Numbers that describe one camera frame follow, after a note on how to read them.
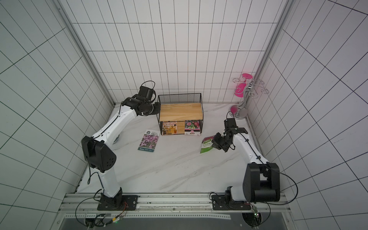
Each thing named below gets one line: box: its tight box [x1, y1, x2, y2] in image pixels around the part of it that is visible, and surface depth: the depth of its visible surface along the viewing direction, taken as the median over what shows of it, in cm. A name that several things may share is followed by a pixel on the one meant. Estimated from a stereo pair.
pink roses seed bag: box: [184, 119, 201, 137], surface depth 105 cm
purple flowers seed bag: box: [137, 129, 161, 153], surface depth 99 cm
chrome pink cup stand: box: [229, 72, 270, 120], surface depth 102 cm
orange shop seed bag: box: [161, 121, 178, 136], surface depth 103 cm
